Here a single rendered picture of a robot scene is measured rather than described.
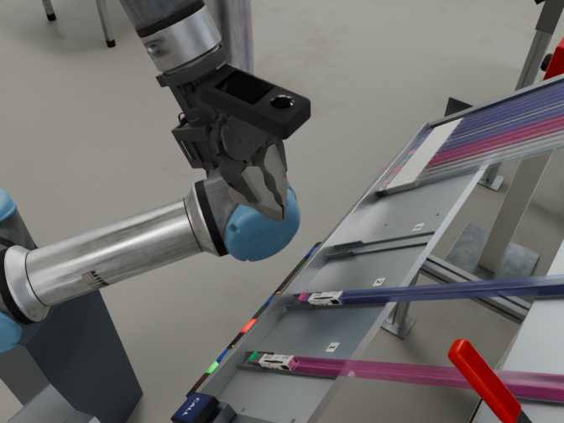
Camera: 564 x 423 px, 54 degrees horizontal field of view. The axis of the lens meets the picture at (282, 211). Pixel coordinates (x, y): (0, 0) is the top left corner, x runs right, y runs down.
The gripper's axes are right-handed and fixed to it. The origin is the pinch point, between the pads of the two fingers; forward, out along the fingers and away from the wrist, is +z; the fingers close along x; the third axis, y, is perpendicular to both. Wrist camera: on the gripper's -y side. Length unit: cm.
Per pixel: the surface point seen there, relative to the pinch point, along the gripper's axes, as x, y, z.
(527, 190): -83, 10, 57
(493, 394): 17.5, -32.7, -1.2
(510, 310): -49, 4, 65
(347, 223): -16.8, 7.9, 15.6
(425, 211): -17.9, -6.1, 13.3
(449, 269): -51, 18, 57
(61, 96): -67, 183, 1
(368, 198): -23.5, 7.9, 15.6
